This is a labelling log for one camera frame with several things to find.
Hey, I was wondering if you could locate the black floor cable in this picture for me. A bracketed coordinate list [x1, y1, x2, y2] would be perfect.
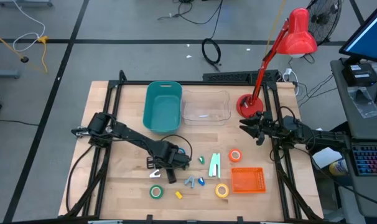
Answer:
[157, 0, 224, 40]

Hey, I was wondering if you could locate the yellow floor cable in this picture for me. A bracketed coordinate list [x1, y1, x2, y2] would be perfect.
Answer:
[36, 35, 50, 75]

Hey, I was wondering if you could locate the green tape roll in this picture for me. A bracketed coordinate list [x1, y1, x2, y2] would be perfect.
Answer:
[149, 185, 164, 200]

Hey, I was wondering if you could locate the orange tape roll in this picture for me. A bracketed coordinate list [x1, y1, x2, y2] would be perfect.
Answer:
[228, 149, 243, 163]

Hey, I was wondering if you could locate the black aluminium table frame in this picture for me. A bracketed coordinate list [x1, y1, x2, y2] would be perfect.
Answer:
[62, 70, 325, 224]

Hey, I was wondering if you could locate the yellow tape roll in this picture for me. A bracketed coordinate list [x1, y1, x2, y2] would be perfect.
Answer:
[215, 183, 230, 199]

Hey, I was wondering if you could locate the yellow wipes canister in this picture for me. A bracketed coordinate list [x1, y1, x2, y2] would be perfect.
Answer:
[328, 158, 348, 177]

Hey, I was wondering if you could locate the black floor fan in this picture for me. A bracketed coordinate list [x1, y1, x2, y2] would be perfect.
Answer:
[305, 0, 343, 47]

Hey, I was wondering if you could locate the white power adapter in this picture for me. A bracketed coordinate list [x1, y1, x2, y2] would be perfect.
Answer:
[281, 67, 300, 96]

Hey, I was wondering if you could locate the backlit keyboard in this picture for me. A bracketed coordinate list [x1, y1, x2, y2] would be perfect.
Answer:
[351, 143, 377, 177]

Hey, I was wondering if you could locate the teal plastic bin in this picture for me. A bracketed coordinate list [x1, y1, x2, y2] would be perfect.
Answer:
[142, 80, 184, 135]

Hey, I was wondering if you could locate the silver clamp bracket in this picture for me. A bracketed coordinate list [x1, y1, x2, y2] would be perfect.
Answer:
[70, 125, 95, 138]

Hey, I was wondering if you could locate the grey desk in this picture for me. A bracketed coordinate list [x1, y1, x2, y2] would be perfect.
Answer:
[330, 57, 377, 218]

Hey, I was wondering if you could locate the black mini computer box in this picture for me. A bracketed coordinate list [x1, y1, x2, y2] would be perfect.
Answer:
[340, 62, 377, 87]

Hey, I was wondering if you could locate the black perforated bar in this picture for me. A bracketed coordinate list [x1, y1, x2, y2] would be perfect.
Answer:
[202, 69, 280, 83]

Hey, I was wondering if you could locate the yellow cord with black plug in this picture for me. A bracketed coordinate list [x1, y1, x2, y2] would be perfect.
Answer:
[0, 27, 30, 64]

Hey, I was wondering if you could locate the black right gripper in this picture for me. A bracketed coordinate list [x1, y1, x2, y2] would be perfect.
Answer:
[239, 110, 284, 147]

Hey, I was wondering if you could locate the yellow hanging cord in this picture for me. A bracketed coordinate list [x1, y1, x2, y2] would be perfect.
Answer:
[264, 0, 288, 57]

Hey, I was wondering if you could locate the computer monitor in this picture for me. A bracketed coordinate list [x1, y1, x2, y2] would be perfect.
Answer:
[338, 0, 377, 65]

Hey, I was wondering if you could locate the white floor cable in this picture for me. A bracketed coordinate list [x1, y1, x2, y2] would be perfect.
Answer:
[11, 0, 47, 53]

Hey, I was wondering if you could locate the grey floor base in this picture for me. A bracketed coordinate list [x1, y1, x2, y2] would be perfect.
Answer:
[0, 68, 21, 80]

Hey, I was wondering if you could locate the white paper sheet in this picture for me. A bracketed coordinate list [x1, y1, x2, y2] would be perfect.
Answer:
[311, 146, 343, 170]

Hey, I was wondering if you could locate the clear plastic bag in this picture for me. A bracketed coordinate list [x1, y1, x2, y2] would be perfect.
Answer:
[347, 86, 377, 119]

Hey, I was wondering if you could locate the orange mesh basket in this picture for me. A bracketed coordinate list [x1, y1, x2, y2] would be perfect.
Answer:
[230, 167, 267, 194]

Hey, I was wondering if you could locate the grey cart base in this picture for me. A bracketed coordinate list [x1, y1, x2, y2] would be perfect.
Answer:
[0, 0, 54, 7]

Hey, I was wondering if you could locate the light green large stapler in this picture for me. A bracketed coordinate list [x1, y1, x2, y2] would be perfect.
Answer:
[208, 152, 222, 179]

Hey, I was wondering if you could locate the right gripper cable loop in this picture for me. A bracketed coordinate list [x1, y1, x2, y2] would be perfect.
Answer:
[268, 105, 315, 162]

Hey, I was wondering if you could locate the red desk lamp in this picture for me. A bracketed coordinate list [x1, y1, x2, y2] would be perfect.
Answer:
[236, 7, 319, 119]

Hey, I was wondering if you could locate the coiled black cable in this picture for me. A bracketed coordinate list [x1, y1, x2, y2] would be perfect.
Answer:
[201, 37, 222, 67]

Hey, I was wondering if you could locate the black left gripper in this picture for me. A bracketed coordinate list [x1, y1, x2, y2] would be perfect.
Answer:
[146, 140, 192, 185]

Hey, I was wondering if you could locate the clear plastic bin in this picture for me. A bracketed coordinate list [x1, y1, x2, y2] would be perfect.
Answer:
[180, 90, 232, 126]

